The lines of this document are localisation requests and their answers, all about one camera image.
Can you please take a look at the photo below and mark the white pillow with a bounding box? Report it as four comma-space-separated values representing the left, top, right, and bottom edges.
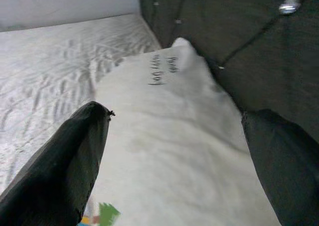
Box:
82, 37, 282, 226

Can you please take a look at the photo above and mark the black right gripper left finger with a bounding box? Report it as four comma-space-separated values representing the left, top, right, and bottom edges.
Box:
0, 100, 116, 226

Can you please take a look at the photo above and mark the white quilted mattress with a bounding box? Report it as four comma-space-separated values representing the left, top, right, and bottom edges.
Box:
0, 13, 162, 194

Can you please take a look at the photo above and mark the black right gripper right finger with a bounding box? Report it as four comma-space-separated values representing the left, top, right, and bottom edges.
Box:
241, 108, 319, 226

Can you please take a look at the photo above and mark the black tufted headboard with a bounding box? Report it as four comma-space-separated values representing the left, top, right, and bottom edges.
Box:
137, 0, 319, 152

